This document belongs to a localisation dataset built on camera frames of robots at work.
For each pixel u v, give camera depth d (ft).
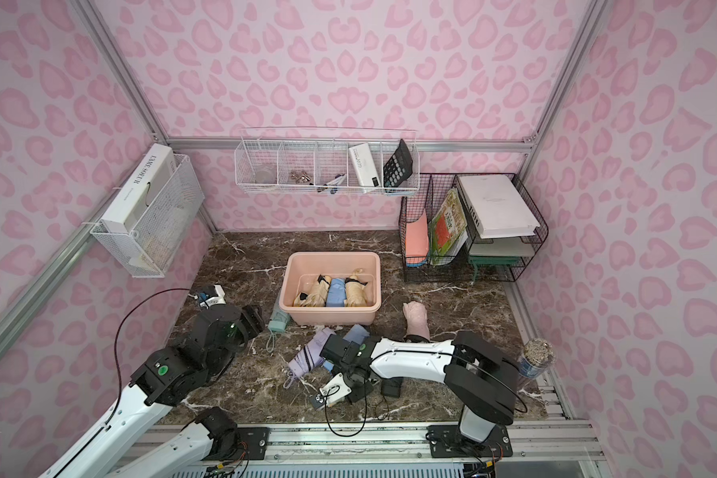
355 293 3.15
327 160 3.21
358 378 1.97
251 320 2.11
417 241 3.75
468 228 3.04
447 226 3.39
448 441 2.40
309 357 2.75
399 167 3.00
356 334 2.89
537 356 2.30
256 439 2.41
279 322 3.02
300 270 3.23
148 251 2.51
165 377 1.50
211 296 1.98
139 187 2.31
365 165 2.99
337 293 3.21
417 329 2.94
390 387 2.63
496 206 3.18
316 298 3.04
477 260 3.19
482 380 1.42
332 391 2.22
